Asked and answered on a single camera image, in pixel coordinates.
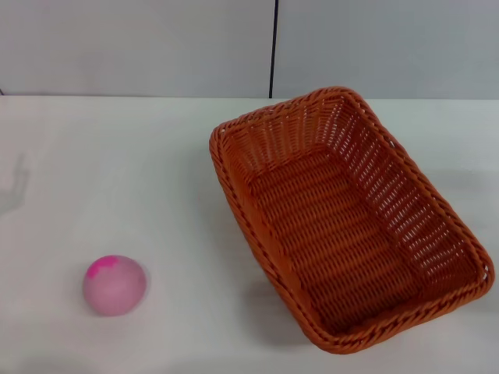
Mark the pink toy peach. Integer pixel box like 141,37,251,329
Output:
82,254,147,317

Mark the black vertical wall strip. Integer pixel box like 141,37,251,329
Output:
267,0,280,99

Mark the orange woven plastic basket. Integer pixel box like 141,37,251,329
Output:
208,86,495,348

